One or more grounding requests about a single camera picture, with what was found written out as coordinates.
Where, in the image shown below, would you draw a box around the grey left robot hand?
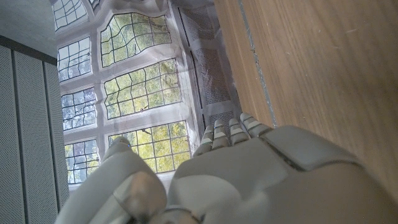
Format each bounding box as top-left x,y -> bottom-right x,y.
54,112 -> 398,224

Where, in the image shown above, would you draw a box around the printed window backdrop cloth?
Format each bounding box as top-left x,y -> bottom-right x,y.
51,0 -> 244,191

